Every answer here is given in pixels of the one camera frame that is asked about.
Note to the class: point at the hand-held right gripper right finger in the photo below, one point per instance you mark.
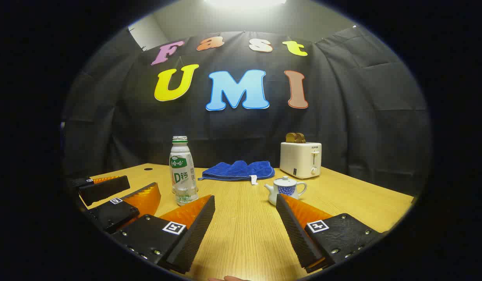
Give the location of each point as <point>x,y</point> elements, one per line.
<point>297,238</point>

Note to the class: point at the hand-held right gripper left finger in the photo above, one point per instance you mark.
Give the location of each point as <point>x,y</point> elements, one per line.
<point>194,238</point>

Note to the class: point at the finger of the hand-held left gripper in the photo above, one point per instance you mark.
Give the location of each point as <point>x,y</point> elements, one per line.
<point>104,189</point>
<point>116,214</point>

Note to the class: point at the white blue patterned teacup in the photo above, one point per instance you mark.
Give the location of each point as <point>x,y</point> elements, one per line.
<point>287,191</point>

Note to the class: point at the white teacup lid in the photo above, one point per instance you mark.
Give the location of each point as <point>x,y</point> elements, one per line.
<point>285,182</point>

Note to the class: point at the white water bottle green label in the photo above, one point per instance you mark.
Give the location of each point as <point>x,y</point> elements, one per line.
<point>182,168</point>

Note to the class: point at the white toaster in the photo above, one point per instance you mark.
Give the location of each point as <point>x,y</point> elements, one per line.
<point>297,160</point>

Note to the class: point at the blue towel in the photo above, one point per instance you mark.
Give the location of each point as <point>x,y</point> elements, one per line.
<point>237,171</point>

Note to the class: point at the brown toast slice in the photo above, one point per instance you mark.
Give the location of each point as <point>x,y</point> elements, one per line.
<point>295,137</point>

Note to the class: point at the black backdrop cloth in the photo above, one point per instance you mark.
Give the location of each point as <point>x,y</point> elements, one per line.
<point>342,117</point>

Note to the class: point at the ceiling light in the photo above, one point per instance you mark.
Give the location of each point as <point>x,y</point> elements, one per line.
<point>245,3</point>

